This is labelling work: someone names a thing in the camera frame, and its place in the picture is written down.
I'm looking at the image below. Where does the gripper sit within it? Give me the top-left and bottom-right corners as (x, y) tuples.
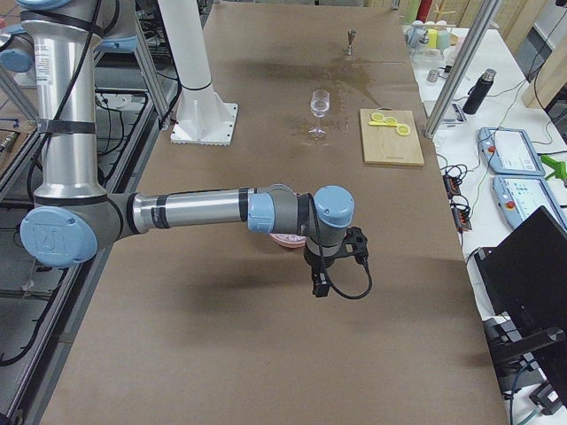
(340, 227), (369, 266)

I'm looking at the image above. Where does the steel jigger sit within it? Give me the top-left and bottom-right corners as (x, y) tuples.
(346, 29), (357, 57)

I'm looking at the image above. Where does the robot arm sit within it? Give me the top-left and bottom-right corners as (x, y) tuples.
(19, 1), (368, 271)

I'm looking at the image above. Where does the clear wine glass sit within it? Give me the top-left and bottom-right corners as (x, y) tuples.
(309, 89), (330, 138)

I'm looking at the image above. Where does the pink bowl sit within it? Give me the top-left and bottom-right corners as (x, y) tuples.
(269, 233), (307, 249)

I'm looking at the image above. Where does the wooden cutting board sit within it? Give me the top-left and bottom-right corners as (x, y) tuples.
(359, 109), (424, 166)

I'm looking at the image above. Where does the far lemon slice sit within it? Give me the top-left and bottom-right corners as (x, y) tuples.
(396, 125), (411, 135)

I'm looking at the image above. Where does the lower teach pendant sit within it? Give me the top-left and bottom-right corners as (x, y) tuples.
(492, 175), (566, 229)

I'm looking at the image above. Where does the teach pendant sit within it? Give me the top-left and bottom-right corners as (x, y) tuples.
(492, 175), (566, 229)
(478, 127), (545, 176)

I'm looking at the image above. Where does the black monitor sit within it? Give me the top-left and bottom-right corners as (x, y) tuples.
(475, 206), (566, 336)

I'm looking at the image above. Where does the upper teach pendant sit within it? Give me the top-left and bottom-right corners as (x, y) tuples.
(478, 127), (545, 176)

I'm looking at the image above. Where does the black water bottle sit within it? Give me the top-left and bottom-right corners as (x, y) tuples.
(462, 68), (497, 115)

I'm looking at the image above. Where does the green grabber tool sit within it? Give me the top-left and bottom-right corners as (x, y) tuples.
(540, 155), (567, 185)

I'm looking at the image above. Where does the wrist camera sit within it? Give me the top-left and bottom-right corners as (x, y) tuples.
(311, 269), (332, 298)

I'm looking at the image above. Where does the lemon slice near handle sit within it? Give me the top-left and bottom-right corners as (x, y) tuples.
(370, 112), (384, 122)

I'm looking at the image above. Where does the white camera post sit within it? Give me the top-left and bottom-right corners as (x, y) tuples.
(159, 0), (238, 146)

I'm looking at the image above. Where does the aluminium frame post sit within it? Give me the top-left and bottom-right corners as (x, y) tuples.
(423, 0), (501, 140)

